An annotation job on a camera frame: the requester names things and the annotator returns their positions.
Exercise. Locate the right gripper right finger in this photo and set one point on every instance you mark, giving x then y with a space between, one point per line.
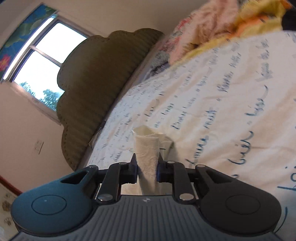
229 205

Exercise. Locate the colourful floral blanket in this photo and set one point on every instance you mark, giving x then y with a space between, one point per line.
253 18

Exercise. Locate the white wardrobe with flower stickers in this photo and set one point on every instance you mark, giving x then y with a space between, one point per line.
7 225

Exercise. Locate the white double wall socket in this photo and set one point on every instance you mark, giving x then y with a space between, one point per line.
38 146

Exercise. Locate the brown wooden door frame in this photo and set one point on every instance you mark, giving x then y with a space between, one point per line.
9 186

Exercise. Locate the pink crumpled garment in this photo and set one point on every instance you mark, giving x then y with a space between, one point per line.
212 20

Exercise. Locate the cream pants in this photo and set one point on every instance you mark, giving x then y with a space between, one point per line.
148 147

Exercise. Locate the olive cloud-shaped headboard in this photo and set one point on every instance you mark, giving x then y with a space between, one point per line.
92 78

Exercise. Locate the white script-print bedspread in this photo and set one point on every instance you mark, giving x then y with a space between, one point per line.
231 108

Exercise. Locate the blue floral curtain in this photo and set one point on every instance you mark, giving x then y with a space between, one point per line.
22 33

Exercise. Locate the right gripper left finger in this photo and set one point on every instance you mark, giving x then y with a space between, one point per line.
64 205

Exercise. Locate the window with white frame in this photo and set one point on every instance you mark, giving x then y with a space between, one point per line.
33 72

